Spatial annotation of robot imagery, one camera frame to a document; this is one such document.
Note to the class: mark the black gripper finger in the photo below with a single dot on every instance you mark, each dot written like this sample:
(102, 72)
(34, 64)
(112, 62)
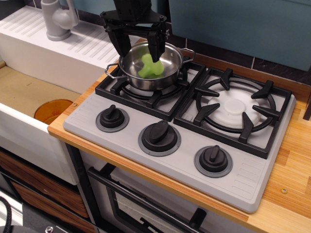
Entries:
(121, 42)
(156, 45)

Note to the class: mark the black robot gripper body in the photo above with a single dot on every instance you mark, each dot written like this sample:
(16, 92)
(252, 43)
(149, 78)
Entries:
(134, 17)

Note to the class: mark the green plastic broccoli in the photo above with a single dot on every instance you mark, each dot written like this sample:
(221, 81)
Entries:
(150, 69)

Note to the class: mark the stainless steel pot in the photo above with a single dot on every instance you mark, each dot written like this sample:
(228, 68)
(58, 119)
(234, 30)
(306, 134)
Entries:
(138, 68)

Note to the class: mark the black left stove knob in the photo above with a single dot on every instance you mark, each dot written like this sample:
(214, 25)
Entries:
(112, 119)

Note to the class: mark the black stove knob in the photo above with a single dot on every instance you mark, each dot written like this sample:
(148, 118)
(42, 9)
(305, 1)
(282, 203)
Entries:
(213, 161)
(159, 139)
(112, 119)

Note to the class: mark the black middle stove knob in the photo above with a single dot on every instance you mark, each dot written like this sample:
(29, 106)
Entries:
(159, 139)

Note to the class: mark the black right stove knob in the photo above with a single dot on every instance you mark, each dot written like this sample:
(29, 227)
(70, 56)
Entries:
(213, 161)

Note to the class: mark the grey toy stove top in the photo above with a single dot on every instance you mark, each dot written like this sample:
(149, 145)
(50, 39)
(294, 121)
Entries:
(243, 187)

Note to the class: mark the black left burner grate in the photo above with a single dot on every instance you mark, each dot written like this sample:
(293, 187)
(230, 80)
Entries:
(157, 96)

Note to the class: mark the black burner grate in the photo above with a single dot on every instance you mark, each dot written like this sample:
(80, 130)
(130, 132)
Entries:
(157, 96)
(237, 111)

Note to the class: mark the grey toy faucet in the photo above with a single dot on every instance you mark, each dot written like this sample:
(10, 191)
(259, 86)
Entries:
(58, 21)

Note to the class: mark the white toy sink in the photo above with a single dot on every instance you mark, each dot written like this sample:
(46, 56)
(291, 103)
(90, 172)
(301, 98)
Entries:
(35, 70)

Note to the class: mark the orange sink drain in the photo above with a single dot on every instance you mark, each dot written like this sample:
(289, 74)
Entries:
(51, 110)

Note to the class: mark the black right burner grate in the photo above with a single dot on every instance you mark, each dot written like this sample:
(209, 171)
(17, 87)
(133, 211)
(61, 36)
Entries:
(237, 111)

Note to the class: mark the toy oven door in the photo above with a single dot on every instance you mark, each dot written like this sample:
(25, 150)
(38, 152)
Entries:
(213, 223)

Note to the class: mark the wooden drawer front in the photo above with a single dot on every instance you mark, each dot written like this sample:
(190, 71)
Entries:
(45, 192)

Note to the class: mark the black oven door handle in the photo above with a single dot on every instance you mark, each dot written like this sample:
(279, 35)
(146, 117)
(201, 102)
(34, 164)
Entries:
(116, 190)

